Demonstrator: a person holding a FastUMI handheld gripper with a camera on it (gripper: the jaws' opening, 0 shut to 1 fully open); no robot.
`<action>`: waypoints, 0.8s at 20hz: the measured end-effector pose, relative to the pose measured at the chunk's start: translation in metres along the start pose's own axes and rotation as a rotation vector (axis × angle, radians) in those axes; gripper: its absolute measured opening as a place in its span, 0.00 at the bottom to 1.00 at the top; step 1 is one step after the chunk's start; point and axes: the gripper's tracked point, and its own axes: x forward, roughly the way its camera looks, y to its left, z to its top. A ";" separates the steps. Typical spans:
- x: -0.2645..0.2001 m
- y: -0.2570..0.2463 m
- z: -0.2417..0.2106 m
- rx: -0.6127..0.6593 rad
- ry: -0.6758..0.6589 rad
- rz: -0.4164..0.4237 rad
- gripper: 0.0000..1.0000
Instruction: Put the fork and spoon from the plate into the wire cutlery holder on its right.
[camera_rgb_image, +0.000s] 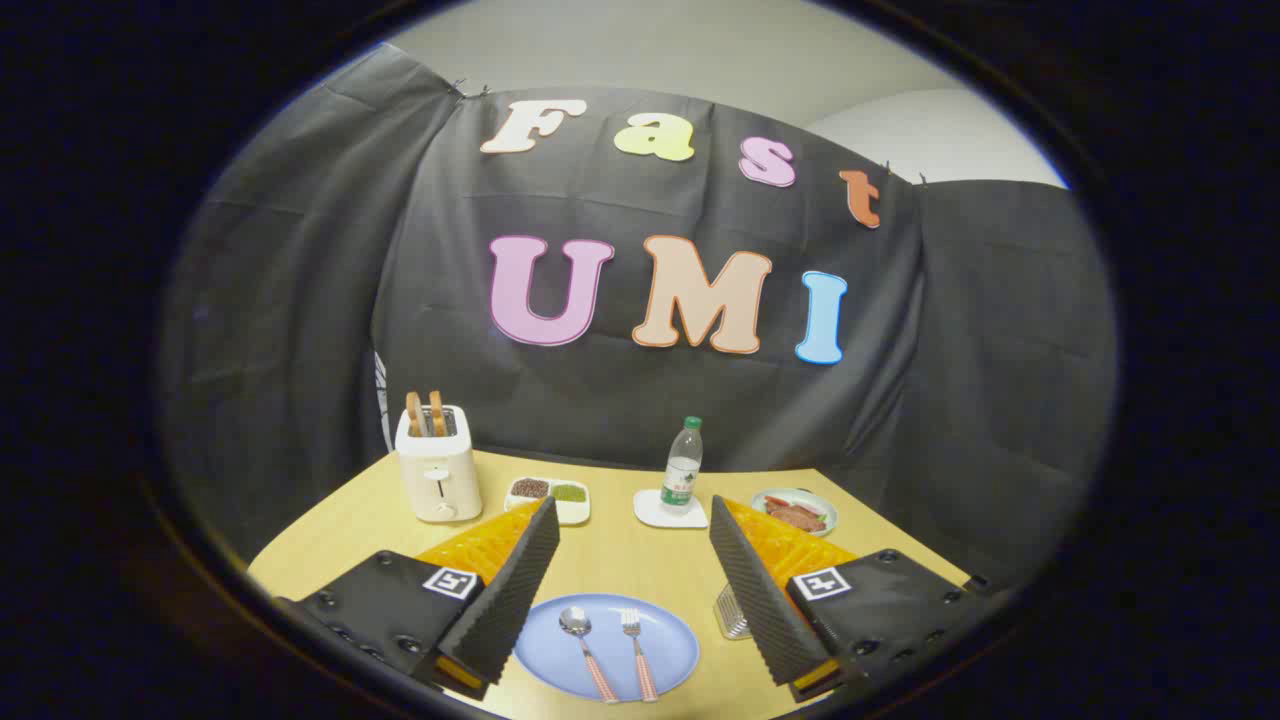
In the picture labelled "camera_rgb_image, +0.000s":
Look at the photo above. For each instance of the brown toast slice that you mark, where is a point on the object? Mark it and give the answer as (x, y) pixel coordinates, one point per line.
(414, 415)
(438, 412)

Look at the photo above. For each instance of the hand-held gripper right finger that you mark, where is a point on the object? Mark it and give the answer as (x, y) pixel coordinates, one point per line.
(760, 600)

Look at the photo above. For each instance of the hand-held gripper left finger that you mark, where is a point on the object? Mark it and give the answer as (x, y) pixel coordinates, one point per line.
(510, 600)

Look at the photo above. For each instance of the pale green plate of meat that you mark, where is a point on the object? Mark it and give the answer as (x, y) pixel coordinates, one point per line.
(797, 513)

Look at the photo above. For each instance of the white divided bean dish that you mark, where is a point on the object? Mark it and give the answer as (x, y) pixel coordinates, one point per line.
(570, 493)

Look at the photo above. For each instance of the white square coaster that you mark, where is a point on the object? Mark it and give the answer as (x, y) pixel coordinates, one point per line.
(650, 510)

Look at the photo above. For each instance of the clear green-capped water bottle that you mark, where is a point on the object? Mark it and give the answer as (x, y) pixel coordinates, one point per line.
(682, 470)

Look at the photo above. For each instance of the cream white toaster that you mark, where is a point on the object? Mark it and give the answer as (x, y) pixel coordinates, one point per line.
(438, 475)

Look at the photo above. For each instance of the blue round plate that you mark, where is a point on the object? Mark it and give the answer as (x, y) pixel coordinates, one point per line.
(610, 650)

